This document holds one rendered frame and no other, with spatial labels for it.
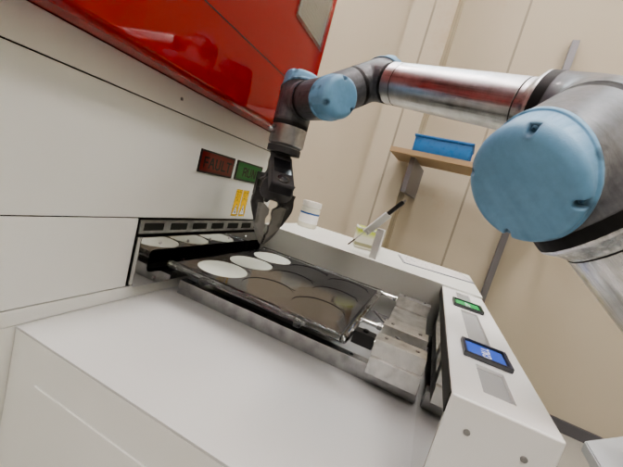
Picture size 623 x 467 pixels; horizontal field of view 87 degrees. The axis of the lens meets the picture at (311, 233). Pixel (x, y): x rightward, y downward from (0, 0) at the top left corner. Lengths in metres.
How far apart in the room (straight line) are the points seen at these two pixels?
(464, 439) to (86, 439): 0.43
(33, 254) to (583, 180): 0.62
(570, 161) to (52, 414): 0.63
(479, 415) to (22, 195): 0.57
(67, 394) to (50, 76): 0.39
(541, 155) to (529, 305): 2.41
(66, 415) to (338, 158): 2.59
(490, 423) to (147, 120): 0.61
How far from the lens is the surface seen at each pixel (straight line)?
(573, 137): 0.35
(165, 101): 0.64
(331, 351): 0.61
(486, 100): 0.55
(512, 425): 0.38
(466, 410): 0.37
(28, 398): 0.62
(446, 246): 2.65
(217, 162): 0.76
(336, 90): 0.60
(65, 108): 0.55
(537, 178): 0.36
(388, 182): 2.48
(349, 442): 0.48
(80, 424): 0.54
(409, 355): 0.55
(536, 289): 2.72
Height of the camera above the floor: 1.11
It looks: 8 degrees down
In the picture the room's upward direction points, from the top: 16 degrees clockwise
